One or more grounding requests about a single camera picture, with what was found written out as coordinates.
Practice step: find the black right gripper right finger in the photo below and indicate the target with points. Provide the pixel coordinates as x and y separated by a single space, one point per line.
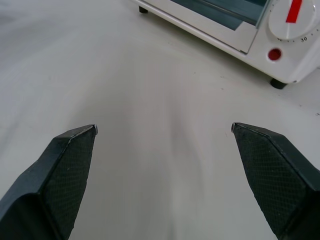
272 175

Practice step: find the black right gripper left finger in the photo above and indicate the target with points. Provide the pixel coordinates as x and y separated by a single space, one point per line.
57 175

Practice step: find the white toaster oven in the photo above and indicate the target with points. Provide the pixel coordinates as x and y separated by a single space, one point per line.
295 62

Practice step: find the glass oven door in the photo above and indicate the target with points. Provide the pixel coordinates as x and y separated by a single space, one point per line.
215 22

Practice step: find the red indicator light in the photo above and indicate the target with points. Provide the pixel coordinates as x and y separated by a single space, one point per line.
274 54

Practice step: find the white timer knob red mark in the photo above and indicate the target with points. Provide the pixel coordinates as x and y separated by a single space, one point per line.
291 17

